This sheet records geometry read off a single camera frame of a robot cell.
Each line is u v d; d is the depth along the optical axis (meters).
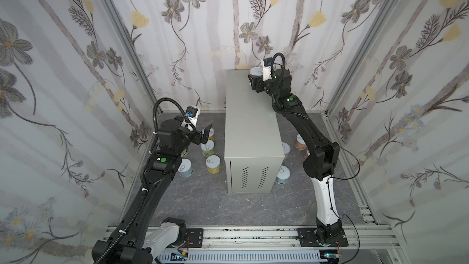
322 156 0.55
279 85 0.66
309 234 0.75
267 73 0.74
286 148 0.97
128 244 0.38
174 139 0.52
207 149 0.96
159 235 0.54
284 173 0.88
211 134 1.01
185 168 0.89
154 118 0.50
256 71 0.82
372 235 0.77
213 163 0.91
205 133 0.66
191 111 0.59
